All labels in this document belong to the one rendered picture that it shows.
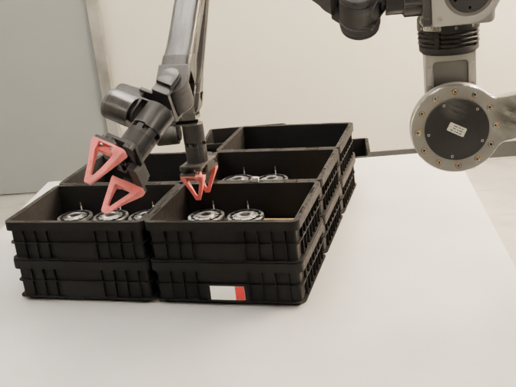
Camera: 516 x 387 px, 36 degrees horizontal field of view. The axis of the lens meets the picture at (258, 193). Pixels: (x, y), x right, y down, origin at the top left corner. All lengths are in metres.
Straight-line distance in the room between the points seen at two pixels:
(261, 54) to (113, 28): 0.95
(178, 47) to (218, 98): 3.68
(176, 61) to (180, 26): 0.10
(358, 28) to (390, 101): 3.63
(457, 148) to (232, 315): 0.67
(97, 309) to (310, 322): 0.57
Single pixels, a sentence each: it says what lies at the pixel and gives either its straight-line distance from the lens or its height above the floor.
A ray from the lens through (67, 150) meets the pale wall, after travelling 5.49.
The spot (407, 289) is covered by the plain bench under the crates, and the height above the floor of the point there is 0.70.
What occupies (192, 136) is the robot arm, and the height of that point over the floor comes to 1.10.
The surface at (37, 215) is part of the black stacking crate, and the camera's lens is 2.34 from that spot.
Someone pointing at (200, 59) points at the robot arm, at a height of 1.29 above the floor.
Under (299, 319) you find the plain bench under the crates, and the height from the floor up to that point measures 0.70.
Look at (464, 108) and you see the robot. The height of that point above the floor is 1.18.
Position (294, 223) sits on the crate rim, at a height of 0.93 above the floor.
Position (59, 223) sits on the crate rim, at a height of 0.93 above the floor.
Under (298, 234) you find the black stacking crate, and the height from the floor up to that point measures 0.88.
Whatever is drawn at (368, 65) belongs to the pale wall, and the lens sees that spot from 5.12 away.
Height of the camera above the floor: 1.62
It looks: 19 degrees down
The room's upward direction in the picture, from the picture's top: 6 degrees counter-clockwise
